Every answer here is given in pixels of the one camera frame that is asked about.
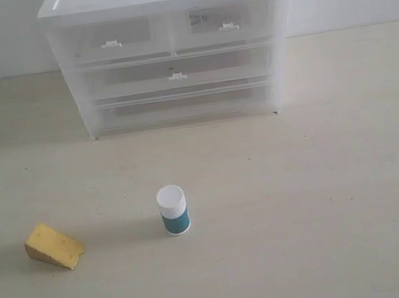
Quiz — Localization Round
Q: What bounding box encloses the white capped teal bottle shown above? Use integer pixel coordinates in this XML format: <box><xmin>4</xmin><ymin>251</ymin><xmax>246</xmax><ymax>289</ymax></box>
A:
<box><xmin>156</xmin><ymin>184</ymin><xmax>191</xmax><ymax>236</ymax></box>

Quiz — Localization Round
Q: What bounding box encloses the yellow cheese wedge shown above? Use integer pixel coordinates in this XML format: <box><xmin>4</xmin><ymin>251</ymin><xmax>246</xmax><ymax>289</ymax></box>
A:
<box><xmin>24</xmin><ymin>223</ymin><xmax>85</xmax><ymax>270</ymax></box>

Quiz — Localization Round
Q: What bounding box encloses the bottom wide clear drawer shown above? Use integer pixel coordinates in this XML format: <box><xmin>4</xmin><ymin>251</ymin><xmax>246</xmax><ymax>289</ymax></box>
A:
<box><xmin>97</xmin><ymin>82</ymin><xmax>271</xmax><ymax>131</ymax></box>

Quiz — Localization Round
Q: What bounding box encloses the wide clear drawer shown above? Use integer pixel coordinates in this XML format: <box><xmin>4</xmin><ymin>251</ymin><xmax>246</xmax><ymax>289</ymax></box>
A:
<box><xmin>97</xmin><ymin>82</ymin><xmax>271</xmax><ymax>131</ymax></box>
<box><xmin>85</xmin><ymin>47</ymin><xmax>271</xmax><ymax>100</ymax></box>

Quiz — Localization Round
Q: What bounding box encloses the middle wide clear drawer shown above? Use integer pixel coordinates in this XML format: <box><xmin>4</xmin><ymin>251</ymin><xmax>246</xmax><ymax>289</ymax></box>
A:
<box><xmin>85</xmin><ymin>47</ymin><xmax>271</xmax><ymax>100</ymax></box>

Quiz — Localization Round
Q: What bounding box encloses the white plastic drawer cabinet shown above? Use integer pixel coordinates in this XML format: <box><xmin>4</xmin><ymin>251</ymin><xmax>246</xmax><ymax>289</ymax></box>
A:
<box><xmin>37</xmin><ymin>0</ymin><xmax>288</xmax><ymax>139</ymax></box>

